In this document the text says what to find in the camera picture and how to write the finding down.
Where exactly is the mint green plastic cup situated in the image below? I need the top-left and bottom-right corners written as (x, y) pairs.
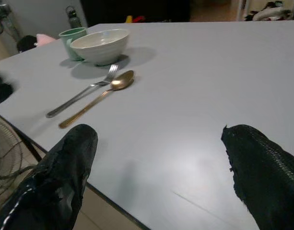
top-left (58, 27), bottom-right (88, 61)

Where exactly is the black fabric object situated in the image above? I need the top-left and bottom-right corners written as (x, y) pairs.
top-left (0, 74), bottom-right (14, 107)

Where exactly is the pile of clothes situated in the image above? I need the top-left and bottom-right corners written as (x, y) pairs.
top-left (242, 1), bottom-right (293, 22)

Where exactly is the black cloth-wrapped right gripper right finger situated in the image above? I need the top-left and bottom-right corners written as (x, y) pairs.
top-left (221, 124), bottom-right (294, 230)

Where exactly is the dark green water bottle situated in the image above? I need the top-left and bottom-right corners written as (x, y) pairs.
top-left (66, 6), bottom-right (82, 30)

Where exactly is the silver metal fork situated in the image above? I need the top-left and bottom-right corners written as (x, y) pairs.
top-left (46, 64), bottom-right (119, 118)

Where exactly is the gold metal spoon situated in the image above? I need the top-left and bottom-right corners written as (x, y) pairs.
top-left (59, 70), bottom-right (135, 129)

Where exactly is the white ribbed ceramic bowl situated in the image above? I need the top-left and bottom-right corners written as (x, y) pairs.
top-left (70, 29), bottom-right (130, 66)

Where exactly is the yellow and red toy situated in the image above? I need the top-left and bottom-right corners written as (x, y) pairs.
top-left (125, 15), bottom-right (146, 24)

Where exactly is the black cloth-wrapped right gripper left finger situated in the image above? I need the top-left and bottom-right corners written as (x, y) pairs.
top-left (0, 124), bottom-right (99, 230)

